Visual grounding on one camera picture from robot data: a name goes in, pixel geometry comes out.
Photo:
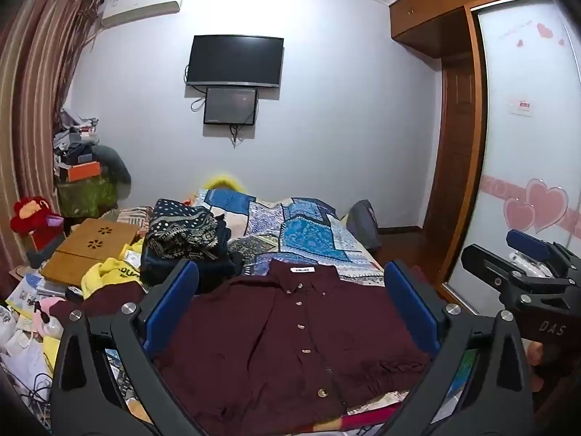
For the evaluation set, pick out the pile of papers and bags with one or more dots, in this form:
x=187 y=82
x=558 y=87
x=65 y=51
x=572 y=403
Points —
x=27 y=327

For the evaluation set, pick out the yellow fuzzy object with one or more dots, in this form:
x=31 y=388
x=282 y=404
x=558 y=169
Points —
x=224 y=184

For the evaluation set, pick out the white air conditioner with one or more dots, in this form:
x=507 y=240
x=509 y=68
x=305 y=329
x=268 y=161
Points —
x=140 y=2

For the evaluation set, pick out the stack of folded dark clothes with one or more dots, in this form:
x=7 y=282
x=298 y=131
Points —
x=222 y=238

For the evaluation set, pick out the small black wall monitor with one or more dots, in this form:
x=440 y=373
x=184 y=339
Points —
x=230 y=105

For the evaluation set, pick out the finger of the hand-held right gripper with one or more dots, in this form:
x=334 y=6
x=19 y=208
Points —
x=504 y=277
x=529 y=243

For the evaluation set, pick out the orange box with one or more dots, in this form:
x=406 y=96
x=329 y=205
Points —
x=84 y=171

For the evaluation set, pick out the yellow printed garment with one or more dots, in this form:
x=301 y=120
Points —
x=106 y=275

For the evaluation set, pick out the maroon button-up shirt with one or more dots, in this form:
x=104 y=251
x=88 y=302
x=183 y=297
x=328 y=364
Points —
x=281 y=340

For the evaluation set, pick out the red plush toy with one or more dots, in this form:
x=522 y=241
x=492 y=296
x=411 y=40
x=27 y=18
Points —
x=29 y=218

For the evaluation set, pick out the pile of boxes and clutter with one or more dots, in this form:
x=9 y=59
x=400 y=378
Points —
x=75 y=138

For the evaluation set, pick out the navy patterned folded garment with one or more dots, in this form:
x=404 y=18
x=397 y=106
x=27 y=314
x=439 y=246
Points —
x=181 y=227

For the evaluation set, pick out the person's right hand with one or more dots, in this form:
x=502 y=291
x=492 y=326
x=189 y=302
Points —
x=535 y=352

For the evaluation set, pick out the dark grey bag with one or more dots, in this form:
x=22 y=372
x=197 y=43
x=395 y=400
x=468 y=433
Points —
x=113 y=166

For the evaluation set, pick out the grey cloth bundle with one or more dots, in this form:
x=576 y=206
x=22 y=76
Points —
x=363 y=225

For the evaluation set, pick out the dark folded garment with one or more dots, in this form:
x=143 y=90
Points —
x=213 y=272

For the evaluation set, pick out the black wall television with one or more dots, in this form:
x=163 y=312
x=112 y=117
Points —
x=236 y=60

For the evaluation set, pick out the wooden wardrobe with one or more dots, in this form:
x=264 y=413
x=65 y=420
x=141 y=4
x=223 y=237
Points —
x=435 y=13

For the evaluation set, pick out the white sliding wardrobe door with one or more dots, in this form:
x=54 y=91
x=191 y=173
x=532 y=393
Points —
x=522 y=154

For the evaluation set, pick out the striped brown curtain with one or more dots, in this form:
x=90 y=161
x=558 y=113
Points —
x=31 y=100

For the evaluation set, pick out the wooden lap desk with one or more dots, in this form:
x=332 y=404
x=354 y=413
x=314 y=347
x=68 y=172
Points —
x=86 y=245

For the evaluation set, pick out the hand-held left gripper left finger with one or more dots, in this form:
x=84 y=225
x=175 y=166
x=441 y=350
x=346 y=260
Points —
x=174 y=299

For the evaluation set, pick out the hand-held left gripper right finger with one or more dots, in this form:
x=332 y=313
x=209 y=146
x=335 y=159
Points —
x=411 y=304

